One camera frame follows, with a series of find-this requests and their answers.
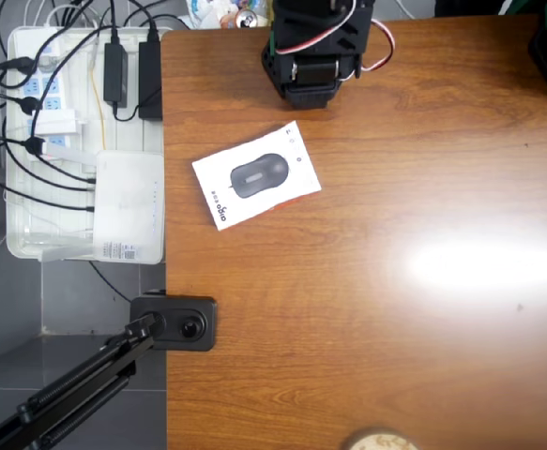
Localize white power strip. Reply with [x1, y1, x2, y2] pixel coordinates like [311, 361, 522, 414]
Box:
[15, 31, 76, 152]

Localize wide black power adapter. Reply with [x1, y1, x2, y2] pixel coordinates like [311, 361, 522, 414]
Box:
[137, 40, 164, 122]

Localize white plug adapter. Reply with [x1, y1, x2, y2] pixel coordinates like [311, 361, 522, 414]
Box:
[35, 108, 80, 138]

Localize white wifi router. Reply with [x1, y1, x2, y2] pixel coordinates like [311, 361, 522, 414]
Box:
[40, 142, 167, 266]

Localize black clamp boom stand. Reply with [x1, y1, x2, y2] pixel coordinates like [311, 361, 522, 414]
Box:
[0, 291, 219, 450]

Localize white plastic cable tray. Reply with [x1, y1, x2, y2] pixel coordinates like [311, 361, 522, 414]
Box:
[5, 25, 174, 260]

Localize silver drink can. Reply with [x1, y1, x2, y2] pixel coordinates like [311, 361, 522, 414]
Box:
[235, 8, 259, 29]

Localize black plug with cable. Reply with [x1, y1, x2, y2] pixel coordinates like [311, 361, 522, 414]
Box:
[0, 0, 120, 72]
[0, 86, 43, 142]
[0, 135, 97, 185]

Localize white orange mouse box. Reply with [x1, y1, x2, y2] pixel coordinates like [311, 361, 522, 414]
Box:
[190, 119, 323, 233]

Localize slim black power adapter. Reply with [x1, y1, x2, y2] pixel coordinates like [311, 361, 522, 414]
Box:
[102, 42, 130, 110]

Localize red white servo cable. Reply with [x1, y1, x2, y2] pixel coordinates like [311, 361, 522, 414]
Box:
[274, 0, 397, 86]

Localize printed plastic bag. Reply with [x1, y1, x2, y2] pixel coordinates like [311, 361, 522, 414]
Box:
[185, 0, 275, 30]

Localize round wooden coaster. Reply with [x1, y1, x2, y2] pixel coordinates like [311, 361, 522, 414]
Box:
[344, 427, 418, 450]

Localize thin yellow cable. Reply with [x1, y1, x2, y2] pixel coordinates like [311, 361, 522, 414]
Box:
[88, 39, 109, 152]

